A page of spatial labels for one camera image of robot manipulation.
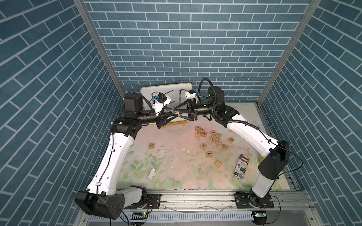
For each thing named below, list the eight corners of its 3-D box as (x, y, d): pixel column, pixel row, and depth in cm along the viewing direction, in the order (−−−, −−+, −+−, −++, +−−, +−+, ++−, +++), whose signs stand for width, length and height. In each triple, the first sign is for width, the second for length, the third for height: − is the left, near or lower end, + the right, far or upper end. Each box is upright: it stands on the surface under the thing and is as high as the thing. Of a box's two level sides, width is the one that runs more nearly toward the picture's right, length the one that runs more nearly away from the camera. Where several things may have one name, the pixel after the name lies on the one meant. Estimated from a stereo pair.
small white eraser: (148, 179, 83) (146, 177, 80) (153, 169, 87) (152, 167, 84) (151, 181, 82) (150, 179, 79) (157, 171, 86) (156, 169, 83)
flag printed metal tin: (232, 175, 84) (234, 174, 82) (239, 154, 93) (241, 152, 90) (242, 180, 82) (243, 179, 80) (248, 158, 91) (249, 156, 89)
